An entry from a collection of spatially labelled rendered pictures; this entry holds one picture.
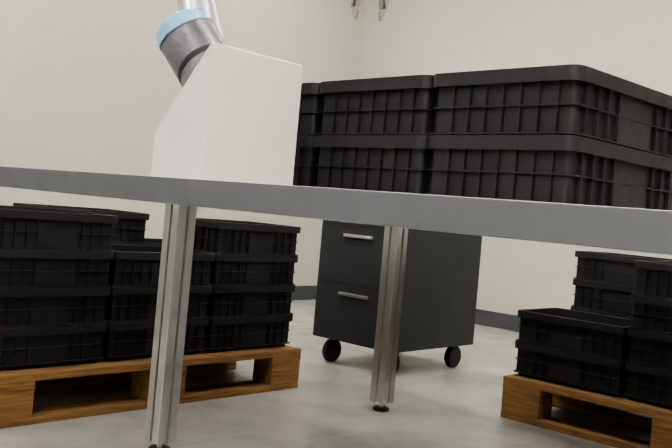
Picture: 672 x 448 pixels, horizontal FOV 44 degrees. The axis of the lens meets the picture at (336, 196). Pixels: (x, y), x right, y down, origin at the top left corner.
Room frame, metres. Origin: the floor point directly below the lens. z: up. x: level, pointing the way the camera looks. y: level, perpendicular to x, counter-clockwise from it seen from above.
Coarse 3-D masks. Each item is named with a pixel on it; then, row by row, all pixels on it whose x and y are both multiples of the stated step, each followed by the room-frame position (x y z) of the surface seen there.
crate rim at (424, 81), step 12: (324, 84) 1.70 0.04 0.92; (336, 84) 1.67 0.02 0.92; (348, 84) 1.65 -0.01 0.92; (360, 84) 1.62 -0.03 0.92; (372, 84) 1.60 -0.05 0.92; (384, 84) 1.58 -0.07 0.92; (396, 84) 1.56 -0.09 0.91; (408, 84) 1.53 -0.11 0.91; (420, 84) 1.51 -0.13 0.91; (432, 84) 1.51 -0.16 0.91
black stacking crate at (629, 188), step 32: (448, 160) 1.46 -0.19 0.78; (480, 160) 1.41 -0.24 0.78; (512, 160) 1.38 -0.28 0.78; (544, 160) 1.33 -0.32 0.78; (576, 160) 1.31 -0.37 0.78; (608, 160) 1.38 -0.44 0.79; (640, 160) 1.44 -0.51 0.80; (448, 192) 1.47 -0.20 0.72; (480, 192) 1.42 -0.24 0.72; (512, 192) 1.36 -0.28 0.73; (544, 192) 1.33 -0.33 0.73; (576, 192) 1.32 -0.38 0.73; (608, 192) 1.39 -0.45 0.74; (640, 192) 1.45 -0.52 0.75
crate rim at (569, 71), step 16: (576, 64) 1.29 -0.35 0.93; (448, 80) 1.47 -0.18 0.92; (464, 80) 1.44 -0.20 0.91; (480, 80) 1.42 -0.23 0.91; (496, 80) 1.39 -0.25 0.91; (512, 80) 1.37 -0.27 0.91; (528, 80) 1.35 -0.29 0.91; (544, 80) 1.33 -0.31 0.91; (592, 80) 1.31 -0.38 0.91; (608, 80) 1.35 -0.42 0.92; (624, 80) 1.38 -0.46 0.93; (640, 96) 1.42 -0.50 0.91; (656, 96) 1.46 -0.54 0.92
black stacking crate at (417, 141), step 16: (320, 144) 1.69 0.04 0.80; (336, 144) 1.66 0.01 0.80; (352, 144) 1.63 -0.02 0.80; (368, 144) 1.60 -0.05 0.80; (384, 144) 1.57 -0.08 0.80; (400, 144) 1.54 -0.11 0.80; (416, 144) 1.51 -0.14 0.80; (320, 160) 1.71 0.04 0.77; (336, 160) 1.67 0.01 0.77; (352, 160) 1.64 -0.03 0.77; (368, 160) 1.61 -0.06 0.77; (384, 160) 1.58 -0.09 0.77; (400, 160) 1.55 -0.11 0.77; (416, 160) 1.52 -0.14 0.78; (432, 160) 1.53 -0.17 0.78; (320, 176) 1.71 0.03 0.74; (336, 176) 1.67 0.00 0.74; (352, 176) 1.63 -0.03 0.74; (368, 176) 1.61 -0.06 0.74; (384, 176) 1.58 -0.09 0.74; (400, 176) 1.55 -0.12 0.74; (416, 176) 1.52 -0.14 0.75; (400, 192) 1.53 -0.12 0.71; (416, 192) 1.52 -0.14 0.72
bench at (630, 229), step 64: (64, 192) 1.46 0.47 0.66; (128, 192) 1.33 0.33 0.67; (192, 192) 1.22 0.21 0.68; (256, 192) 1.13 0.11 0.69; (320, 192) 1.05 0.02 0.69; (384, 192) 0.98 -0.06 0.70; (192, 256) 2.21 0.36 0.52; (384, 256) 2.88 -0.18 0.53; (384, 320) 2.86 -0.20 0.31; (384, 384) 2.85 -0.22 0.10
